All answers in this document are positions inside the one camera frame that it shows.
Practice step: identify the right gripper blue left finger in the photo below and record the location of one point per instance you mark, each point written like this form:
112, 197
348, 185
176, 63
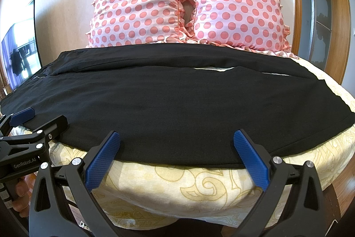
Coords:
50, 214

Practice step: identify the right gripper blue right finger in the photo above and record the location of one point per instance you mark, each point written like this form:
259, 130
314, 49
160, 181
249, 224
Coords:
304, 211

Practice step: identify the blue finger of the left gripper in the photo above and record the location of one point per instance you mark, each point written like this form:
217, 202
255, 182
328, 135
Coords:
51, 130
14, 120

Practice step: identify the black pants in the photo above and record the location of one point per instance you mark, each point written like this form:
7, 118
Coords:
180, 104

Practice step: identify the left human hand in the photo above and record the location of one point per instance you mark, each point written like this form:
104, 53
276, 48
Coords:
24, 188

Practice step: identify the black television screen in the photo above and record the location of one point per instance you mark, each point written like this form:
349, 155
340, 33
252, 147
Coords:
20, 54

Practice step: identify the left polka dot pillow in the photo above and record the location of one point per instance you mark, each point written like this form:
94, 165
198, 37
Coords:
125, 22

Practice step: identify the polka dot pillow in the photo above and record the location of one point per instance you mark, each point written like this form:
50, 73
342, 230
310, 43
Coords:
125, 22
251, 25

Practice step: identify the right polka dot pillow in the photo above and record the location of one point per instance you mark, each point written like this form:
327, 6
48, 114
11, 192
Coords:
251, 25

